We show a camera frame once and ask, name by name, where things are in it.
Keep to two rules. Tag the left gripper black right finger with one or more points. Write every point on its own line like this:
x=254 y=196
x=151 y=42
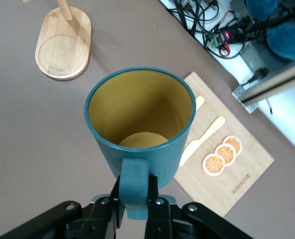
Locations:
x=199 y=221

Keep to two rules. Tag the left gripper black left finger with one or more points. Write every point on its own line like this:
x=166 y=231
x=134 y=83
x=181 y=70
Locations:
x=62 y=219

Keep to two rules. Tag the teal cup yellow inside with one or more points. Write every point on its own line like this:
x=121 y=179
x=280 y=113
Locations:
x=142 y=109

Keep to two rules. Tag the wooden cup rack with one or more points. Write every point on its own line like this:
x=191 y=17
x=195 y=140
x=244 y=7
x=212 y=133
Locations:
x=62 y=49

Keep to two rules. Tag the toy orange slice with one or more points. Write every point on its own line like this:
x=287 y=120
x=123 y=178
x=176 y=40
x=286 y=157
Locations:
x=226 y=153
x=213 y=165
x=234 y=144

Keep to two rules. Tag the bamboo cutting board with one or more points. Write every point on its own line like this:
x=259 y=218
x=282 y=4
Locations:
x=249 y=164

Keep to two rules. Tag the yellow plastic knife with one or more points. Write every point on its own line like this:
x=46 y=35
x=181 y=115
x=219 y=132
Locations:
x=207 y=134

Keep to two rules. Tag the brown table cover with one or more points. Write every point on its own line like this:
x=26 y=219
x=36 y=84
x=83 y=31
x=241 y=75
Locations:
x=25 y=124

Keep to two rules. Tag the yellow plastic fork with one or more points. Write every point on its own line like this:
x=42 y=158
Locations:
x=199 y=102

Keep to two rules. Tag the aluminium extrusion beam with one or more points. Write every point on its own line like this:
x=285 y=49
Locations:
x=274 y=84

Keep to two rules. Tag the black plug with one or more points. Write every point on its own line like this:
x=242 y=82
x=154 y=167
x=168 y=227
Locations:
x=260 y=73

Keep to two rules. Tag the grey metal plate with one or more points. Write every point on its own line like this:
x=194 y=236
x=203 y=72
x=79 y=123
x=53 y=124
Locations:
x=252 y=57

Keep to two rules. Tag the black electronics box red light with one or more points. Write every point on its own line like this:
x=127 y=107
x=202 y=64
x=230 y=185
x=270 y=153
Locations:
x=227 y=35

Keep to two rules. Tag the grey metal bracket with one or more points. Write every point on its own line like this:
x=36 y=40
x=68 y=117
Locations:
x=238 y=92

